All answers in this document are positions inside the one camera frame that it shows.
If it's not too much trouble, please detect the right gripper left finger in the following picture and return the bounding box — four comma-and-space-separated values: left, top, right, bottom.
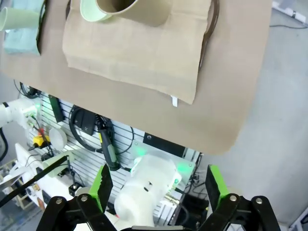
36, 164, 114, 231

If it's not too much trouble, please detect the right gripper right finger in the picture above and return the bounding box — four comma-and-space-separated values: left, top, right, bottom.
199, 165, 280, 231

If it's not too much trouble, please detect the beige fabric mat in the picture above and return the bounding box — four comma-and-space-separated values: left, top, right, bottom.
62, 0, 210, 108

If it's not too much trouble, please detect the blue-green fabric mat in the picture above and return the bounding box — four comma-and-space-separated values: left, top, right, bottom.
2, 0, 45, 56

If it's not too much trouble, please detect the pale green bowl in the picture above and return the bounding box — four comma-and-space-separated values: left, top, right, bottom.
79, 0, 116, 24

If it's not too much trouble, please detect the tall beige cup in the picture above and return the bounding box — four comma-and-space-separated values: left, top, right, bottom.
95, 0, 174, 27

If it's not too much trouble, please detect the tall pale green cup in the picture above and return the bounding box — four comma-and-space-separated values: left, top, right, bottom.
0, 6, 41, 32

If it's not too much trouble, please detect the dark brown tray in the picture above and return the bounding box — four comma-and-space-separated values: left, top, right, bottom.
198, 0, 220, 73

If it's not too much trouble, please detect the grey slotted mounting panel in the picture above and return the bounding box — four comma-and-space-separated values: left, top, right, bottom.
26, 92, 203, 217

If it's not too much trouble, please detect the black and grey handheld controller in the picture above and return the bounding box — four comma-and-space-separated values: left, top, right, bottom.
98, 128, 121, 172

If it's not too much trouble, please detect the pale green spare cup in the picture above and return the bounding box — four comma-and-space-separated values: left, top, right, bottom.
42, 151, 76, 179

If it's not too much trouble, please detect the flat black box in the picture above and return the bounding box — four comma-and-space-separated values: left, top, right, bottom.
144, 133, 186, 159

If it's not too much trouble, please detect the white round bowl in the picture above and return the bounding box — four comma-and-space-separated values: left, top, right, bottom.
49, 127, 67, 150

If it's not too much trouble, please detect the black power adapter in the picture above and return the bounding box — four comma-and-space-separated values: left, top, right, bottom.
74, 111, 97, 136

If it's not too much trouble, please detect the yellow emergency stop button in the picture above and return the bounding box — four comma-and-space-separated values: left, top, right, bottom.
32, 134, 51, 148

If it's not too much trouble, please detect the slim black bar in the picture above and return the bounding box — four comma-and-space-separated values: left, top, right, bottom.
48, 94, 64, 123

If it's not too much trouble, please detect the long black strap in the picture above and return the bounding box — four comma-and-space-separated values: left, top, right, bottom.
0, 155, 70, 208

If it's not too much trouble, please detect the coiled black cable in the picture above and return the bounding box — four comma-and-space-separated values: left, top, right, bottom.
68, 104, 114, 154

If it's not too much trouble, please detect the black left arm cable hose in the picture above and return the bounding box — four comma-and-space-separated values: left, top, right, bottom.
0, 127, 10, 162

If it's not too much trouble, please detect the black cable bundle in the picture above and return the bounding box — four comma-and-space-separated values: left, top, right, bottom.
13, 80, 40, 99

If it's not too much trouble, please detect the white floor cable cover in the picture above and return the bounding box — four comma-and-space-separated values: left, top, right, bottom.
271, 1, 308, 24

